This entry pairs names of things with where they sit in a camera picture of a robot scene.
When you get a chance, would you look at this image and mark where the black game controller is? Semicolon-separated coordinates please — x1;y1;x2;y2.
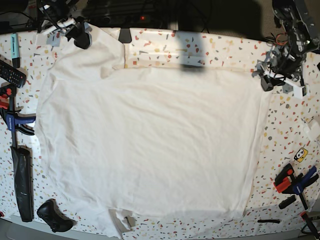
36;199;74;233

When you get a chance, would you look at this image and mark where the teal highlighter marker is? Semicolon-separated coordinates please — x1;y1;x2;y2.
10;33;21;69

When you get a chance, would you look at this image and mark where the white T-shirt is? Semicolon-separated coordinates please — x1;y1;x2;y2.
35;26;271;237

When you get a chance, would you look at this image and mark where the terrazzo pattern tablecloth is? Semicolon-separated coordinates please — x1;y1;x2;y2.
0;28;320;240

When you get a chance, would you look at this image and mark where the white tape piece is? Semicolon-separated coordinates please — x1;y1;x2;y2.
302;118;320;141

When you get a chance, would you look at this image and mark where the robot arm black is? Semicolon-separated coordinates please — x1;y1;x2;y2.
252;0;320;99
37;0;92;50

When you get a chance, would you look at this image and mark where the red blue bar clamp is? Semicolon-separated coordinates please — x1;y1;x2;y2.
273;163;320;240

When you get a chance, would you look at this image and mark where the black power strip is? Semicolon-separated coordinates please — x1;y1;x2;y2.
89;14;152;25

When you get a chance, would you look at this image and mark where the black TV remote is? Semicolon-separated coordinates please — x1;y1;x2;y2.
0;60;27;89

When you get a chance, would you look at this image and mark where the blue black bar clamp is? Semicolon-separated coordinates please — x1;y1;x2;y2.
0;84;36;148

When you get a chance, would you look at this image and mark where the yellow cartoon face sticker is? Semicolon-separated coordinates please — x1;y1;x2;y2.
293;147;308;163

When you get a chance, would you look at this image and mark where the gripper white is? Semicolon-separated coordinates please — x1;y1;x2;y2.
253;48;311;98
37;16;91;50

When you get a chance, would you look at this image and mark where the small black bar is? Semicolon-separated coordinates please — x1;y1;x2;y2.
278;195;296;210

